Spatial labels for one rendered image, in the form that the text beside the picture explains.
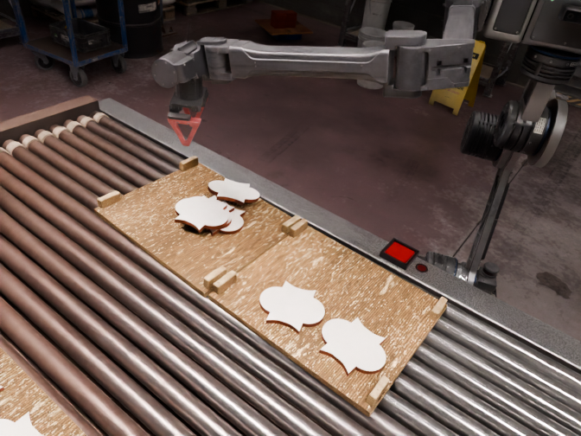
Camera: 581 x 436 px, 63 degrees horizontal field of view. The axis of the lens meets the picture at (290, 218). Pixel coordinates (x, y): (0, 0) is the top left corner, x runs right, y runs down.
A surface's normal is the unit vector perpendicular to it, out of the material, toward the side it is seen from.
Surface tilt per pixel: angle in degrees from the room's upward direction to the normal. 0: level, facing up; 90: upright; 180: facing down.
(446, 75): 86
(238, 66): 90
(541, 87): 90
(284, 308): 0
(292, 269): 0
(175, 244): 0
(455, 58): 86
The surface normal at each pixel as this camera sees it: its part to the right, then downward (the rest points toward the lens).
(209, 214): 0.11, -0.78
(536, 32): -0.30, 0.56
